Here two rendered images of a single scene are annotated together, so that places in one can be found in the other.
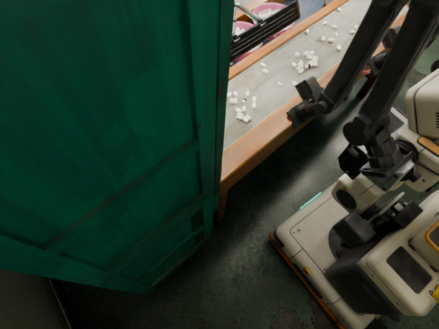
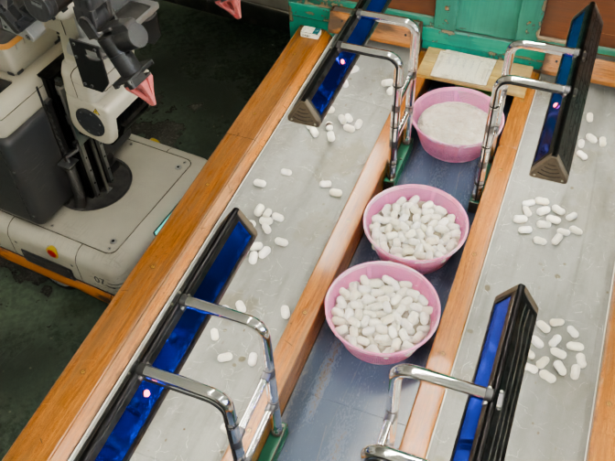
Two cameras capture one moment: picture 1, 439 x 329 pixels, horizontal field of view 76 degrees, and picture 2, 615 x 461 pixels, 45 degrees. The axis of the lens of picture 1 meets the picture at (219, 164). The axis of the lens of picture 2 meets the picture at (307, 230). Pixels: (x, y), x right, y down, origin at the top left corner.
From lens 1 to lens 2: 263 cm
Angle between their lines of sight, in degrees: 67
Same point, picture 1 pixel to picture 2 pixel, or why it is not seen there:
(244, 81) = (350, 157)
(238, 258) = not seen: hidden behind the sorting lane
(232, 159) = (296, 52)
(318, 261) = (141, 147)
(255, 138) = (281, 81)
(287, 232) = (193, 159)
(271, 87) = (298, 166)
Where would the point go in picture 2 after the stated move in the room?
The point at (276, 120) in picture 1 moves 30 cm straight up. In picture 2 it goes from (263, 112) to (253, 24)
